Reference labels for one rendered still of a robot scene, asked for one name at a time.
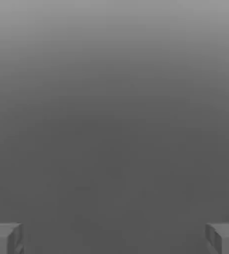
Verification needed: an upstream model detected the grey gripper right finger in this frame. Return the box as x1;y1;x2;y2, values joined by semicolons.
205;222;229;254

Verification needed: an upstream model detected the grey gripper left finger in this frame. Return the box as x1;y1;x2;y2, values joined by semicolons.
0;222;25;254

